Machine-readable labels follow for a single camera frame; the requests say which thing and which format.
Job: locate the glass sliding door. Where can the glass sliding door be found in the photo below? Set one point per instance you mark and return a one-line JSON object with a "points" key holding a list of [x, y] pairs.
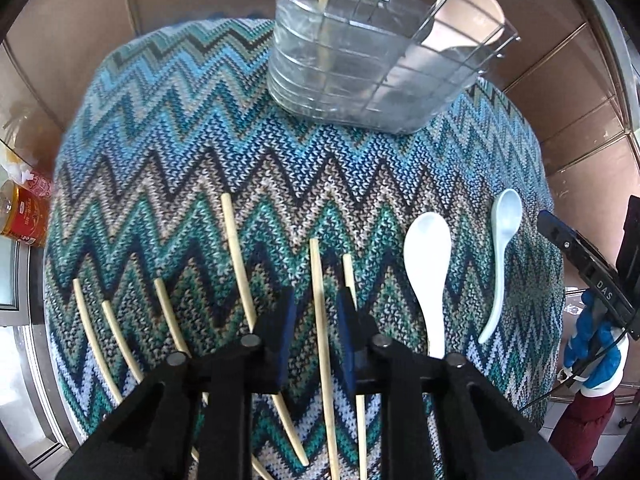
{"points": [[15, 285]]}

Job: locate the person's right forearm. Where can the person's right forearm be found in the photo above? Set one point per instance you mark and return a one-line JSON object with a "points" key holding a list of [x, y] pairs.
{"points": [[585, 430]]}

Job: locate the red packet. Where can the red packet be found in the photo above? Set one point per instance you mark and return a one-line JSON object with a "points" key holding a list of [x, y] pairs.
{"points": [[37, 186]]}

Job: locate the beige ceramic spoon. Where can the beige ceramic spoon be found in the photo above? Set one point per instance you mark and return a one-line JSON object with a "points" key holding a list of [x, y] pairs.
{"points": [[470, 10]]}

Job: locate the zigzag knitted cloth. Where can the zigzag knitted cloth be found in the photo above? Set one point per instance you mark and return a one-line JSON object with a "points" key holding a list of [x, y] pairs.
{"points": [[200, 135]]}

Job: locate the pale blue ceramic spoon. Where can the pale blue ceramic spoon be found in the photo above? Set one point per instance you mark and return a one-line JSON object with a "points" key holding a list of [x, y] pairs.
{"points": [[506, 215]]}

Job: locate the person's right hand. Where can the person's right hand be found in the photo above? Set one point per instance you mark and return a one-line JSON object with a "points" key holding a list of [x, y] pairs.
{"points": [[602, 355]]}

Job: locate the copper kitchen cabinet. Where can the copper kitchen cabinet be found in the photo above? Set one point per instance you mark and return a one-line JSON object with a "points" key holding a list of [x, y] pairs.
{"points": [[75, 35]]}

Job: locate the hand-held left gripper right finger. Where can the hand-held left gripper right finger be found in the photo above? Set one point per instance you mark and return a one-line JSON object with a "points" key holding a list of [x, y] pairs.
{"points": [[346, 340]]}

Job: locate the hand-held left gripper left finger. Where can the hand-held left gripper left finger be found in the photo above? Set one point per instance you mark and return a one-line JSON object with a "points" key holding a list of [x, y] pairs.
{"points": [[285, 335]]}

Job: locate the clear plastic bag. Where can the clear plastic bag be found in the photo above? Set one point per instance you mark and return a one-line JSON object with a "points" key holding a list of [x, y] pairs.
{"points": [[20, 165]]}

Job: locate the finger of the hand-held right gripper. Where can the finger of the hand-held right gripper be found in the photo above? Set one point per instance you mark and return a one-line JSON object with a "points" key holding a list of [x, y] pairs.
{"points": [[570, 250], [632, 240]]}

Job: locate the cooking oil bottle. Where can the cooking oil bottle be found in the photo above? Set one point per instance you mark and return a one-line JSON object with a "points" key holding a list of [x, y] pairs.
{"points": [[25, 215]]}

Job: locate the white ceramic spoon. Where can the white ceramic spoon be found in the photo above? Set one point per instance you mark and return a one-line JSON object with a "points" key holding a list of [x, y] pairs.
{"points": [[425, 250]]}

